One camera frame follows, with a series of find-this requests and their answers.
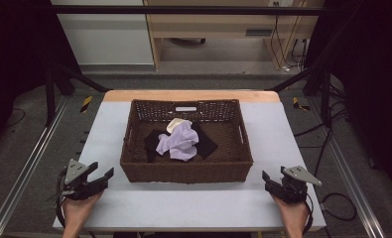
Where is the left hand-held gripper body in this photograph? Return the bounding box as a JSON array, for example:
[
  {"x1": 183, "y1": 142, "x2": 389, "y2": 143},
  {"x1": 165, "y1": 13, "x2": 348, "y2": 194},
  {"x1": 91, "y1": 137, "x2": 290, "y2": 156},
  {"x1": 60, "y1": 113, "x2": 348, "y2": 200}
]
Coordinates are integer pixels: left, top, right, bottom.
[{"x1": 62, "y1": 158, "x2": 104, "y2": 201}]

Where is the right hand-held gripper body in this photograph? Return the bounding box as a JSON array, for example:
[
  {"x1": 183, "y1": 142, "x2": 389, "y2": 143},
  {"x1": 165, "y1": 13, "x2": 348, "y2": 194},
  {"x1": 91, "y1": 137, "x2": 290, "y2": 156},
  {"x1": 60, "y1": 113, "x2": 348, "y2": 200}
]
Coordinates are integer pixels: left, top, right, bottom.
[{"x1": 265, "y1": 165, "x2": 324, "y2": 204}]

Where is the person's right hand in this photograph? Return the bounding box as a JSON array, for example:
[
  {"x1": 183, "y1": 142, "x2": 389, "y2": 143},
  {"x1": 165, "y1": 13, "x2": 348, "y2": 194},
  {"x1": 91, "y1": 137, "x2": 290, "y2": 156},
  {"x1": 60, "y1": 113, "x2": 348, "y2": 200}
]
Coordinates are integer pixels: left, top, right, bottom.
[{"x1": 270, "y1": 193, "x2": 311, "y2": 227}]

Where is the person's left hand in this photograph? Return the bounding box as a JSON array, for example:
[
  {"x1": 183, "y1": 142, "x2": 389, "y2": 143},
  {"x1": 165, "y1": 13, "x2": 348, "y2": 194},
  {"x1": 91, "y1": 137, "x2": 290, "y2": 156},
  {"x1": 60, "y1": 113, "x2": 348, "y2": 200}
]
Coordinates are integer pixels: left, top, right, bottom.
[{"x1": 62, "y1": 190, "x2": 104, "y2": 226}]

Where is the small black cloth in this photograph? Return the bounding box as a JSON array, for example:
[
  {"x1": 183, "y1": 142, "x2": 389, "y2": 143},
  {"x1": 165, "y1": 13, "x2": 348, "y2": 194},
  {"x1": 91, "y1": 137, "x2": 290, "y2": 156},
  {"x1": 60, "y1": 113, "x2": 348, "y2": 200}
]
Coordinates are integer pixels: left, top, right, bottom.
[{"x1": 144, "y1": 129, "x2": 167, "y2": 164}]

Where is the black yellow striped tape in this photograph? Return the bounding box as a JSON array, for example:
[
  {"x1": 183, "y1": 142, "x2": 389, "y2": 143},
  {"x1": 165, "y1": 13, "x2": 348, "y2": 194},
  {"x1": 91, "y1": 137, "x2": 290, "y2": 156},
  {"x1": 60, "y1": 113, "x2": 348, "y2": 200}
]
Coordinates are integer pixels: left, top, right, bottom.
[
  {"x1": 79, "y1": 95, "x2": 94, "y2": 114},
  {"x1": 292, "y1": 96, "x2": 311, "y2": 112}
]

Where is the black metal stand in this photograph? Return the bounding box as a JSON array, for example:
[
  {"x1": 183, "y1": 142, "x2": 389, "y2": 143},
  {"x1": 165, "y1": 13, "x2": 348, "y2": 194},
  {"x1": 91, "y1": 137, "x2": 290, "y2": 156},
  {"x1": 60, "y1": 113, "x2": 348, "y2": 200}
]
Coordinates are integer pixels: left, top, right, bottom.
[
  {"x1": 44, "y1": 61, "x2": 111, "y2": 128},
  {"x1": 268, "y1": 60, "x2": 332, "y2": 129}
]

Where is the large black cloth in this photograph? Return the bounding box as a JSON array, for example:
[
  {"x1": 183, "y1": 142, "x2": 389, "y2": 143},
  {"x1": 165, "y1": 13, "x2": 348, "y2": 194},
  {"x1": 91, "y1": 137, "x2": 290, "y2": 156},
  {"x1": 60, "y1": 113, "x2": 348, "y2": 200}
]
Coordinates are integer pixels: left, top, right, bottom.
[{"x1": 191, "y1": 121, "x2": 218, "y2": 160}]

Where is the brown wicker basket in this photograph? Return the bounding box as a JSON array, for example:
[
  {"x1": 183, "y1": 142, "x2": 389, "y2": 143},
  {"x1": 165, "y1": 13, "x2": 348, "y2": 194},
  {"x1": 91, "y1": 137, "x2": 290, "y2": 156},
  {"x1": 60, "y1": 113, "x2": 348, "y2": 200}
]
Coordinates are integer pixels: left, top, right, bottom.
[{"x1": 119, "y1": 98, "x2": 254, "y2": 184}]

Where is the white table mat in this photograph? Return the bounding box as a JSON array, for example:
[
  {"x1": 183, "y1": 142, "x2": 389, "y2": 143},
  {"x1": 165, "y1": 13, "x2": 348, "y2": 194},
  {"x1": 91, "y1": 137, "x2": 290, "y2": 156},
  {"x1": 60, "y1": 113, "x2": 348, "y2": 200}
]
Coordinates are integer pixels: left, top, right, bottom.
[{"x1": 52, "y1": 100, "x2": 327, "y2": 231}]

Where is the lavender cloth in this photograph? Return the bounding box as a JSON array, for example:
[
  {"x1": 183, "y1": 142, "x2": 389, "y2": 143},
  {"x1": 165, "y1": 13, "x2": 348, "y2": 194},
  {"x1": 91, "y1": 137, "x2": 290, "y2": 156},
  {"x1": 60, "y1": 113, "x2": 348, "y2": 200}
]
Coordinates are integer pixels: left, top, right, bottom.
[{"x1": 155, "y1": 120, "x2": 200, "y2": 163}]

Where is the cream cloth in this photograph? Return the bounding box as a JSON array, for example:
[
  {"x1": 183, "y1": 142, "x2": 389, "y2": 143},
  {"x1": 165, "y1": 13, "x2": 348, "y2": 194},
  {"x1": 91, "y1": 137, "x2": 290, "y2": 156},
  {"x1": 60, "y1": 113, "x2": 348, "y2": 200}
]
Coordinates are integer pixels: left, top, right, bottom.
[{"x1": 166, "y1": 117, "x2": 189, "y2": 135}]

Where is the white cabinet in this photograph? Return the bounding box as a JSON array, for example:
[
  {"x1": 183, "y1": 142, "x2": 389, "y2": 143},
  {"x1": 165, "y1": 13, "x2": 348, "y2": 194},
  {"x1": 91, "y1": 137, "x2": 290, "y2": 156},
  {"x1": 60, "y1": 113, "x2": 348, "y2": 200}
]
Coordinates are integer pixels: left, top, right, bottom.
[{"x1": 50, "y1": 0, "x2": 156, "y2": 66}]

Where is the black curtain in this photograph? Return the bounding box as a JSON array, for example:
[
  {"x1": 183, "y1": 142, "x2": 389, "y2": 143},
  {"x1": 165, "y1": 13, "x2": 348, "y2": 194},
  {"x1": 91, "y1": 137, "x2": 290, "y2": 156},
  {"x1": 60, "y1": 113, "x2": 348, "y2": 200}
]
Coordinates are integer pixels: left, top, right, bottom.
[
  {"x1": 305, "y1": 0, "x2": 392, "y2": 194},
  {"x1": 0, "y1": 0, "x2": 82, "y2": 157}
]

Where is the black horizontal bar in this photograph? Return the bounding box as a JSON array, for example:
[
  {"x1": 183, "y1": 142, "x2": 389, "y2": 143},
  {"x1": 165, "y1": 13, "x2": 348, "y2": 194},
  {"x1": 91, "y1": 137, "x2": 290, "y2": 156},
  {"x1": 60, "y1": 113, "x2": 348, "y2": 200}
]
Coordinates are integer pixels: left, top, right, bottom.
[{"x1": 50, "y1": 4, "x2": 327, "y2": 17}]

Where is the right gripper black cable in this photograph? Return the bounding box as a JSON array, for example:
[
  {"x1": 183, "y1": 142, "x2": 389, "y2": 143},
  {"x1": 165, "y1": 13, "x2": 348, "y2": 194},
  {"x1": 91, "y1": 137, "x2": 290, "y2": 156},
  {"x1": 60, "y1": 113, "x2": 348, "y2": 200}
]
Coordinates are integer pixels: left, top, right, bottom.
[{"x1": 302, "y1": 192, "x2": 315, "y2": 236}]

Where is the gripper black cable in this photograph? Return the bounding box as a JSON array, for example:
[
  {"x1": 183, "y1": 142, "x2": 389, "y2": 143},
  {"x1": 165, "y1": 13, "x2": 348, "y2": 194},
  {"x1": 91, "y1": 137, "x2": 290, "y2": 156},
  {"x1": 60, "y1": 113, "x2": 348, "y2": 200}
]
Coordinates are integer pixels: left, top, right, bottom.
[
  {"x1": 55, "y1": 168, "x2": 68, "y2": 230},
  {"x1": 302, "y1": 192, "x2": 315, "y2": 236}
]

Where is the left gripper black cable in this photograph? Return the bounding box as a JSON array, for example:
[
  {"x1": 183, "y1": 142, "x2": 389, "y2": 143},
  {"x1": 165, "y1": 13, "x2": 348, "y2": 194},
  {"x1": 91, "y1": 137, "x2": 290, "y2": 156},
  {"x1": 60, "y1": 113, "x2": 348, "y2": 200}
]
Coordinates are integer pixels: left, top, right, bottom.
[{"x1": 55, "y1": 168, "x2": 68, "y2": 230}]

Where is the long black floor cable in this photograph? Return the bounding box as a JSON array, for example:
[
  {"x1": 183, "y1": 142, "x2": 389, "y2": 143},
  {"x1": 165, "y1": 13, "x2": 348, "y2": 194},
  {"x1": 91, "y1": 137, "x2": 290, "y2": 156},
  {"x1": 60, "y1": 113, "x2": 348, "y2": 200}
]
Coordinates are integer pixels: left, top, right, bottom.
[{"x1": 294, "y1": 122, "x2": 334, "y2": 181}]

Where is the aluminium rail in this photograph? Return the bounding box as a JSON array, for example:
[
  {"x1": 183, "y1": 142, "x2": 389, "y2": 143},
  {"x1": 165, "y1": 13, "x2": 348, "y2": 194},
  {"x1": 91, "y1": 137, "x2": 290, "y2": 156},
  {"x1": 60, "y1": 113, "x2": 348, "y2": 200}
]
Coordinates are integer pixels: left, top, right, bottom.
[
  {"x1": 0, "y1": 95, "x2": 69, "y2": 238},
  {"x1": 306, "y1": 96, "x2": 387, "y2": 238}
]

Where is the looped black floor cable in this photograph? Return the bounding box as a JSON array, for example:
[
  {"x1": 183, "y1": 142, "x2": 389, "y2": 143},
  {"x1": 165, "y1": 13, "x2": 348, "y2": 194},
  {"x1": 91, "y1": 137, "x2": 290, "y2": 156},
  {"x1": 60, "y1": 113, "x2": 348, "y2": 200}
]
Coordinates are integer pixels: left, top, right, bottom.
[{"x1": 320, "y1": 192, "x2": 358, "y2": 222}]

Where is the thin floor cable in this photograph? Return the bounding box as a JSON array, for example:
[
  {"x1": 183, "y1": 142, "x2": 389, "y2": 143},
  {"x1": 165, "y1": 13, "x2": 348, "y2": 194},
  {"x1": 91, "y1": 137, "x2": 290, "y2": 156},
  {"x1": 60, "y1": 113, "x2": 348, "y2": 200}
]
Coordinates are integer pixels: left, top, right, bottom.
[{"x1": 5, "y1": 107, "x2": 27, "y2": 129}]

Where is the hanging black cable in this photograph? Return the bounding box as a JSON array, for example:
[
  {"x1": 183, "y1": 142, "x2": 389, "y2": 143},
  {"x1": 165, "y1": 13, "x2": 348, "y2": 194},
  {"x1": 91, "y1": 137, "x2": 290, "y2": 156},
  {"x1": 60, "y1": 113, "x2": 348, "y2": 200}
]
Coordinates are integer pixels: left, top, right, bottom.
[{"x1": 270, "y1": 14, "x2": 287, "y2": 69}]

